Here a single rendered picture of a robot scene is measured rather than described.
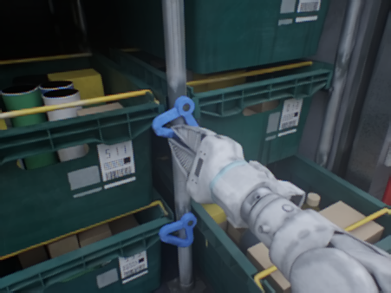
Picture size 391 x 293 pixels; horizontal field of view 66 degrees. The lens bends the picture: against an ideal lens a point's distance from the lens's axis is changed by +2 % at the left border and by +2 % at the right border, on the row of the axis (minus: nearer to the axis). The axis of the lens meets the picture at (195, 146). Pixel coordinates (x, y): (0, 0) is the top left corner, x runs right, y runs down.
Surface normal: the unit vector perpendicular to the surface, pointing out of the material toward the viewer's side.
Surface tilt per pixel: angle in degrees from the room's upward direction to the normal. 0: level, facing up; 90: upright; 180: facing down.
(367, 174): 90
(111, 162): 94
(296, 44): 94
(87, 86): 90
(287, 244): 55
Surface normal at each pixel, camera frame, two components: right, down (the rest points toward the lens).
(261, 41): 0.48, 0.50
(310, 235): 0.20, 0.36
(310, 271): -0.85, -0.27
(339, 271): -0.69, -0.32
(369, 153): -0.88, 0.24
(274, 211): -0.44, -0.67
